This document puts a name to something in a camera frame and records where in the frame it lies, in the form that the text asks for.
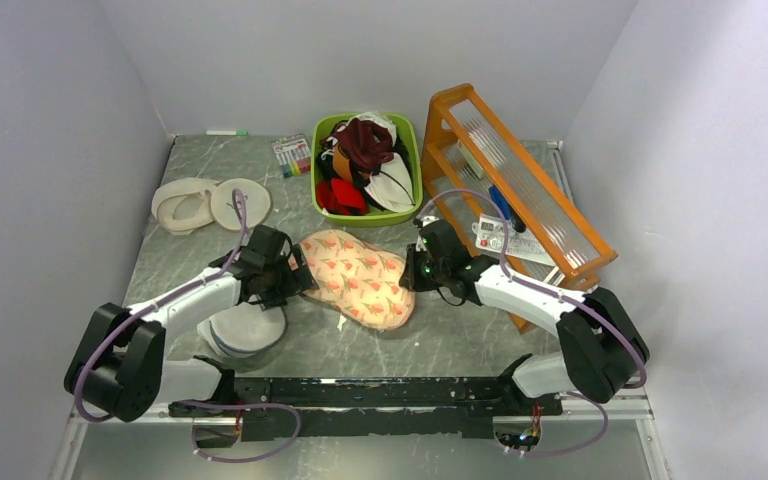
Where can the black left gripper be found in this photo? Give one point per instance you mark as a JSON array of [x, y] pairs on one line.
[[297, 280]]

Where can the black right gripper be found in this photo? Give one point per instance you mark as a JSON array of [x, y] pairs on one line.
[[411, 279]]

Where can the peach floral mesh laundry bag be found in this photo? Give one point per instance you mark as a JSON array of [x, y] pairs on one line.
[[357, 279]]

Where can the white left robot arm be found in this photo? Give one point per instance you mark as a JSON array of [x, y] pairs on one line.
[[121, 368]]

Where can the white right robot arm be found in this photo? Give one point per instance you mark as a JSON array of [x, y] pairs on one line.
[[601, 351]]

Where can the round white blue-trimmed laundry bag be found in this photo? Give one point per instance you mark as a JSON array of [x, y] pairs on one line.
[[243, 331]]

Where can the red bra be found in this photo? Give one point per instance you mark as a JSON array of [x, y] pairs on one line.
[[339, 197]]

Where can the white bra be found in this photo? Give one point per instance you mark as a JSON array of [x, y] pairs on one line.
[[391, 188]]

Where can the black bra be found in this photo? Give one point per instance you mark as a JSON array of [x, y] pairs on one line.
[[324, 157]]

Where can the orange bra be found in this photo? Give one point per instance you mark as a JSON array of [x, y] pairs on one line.
[[342, 165]]

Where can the open beige mesh laundry bag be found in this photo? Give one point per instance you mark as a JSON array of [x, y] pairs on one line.
[[183, 206]]

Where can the maroon bra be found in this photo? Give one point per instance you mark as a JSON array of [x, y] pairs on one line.
[[366, 143]]

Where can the green plastic basket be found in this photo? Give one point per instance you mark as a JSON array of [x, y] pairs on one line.
[[405, 144]]

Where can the white digital timer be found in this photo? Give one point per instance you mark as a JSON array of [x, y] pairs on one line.
[[492, 234]]

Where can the blue stapler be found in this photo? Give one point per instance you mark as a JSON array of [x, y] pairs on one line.
[[499, 200]]

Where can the pack of coloured markers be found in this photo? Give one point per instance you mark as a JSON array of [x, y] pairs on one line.
[[293, 154]]

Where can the orange wooden shelf rack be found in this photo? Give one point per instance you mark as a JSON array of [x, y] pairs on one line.
[[576, 250]]

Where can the green white staple box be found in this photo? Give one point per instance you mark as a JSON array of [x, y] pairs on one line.
[[474, 166]]

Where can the green white marker pen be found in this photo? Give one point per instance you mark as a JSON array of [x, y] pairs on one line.
[[222, 132]]

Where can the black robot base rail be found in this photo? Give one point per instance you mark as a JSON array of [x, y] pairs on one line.
[[268, 408]]

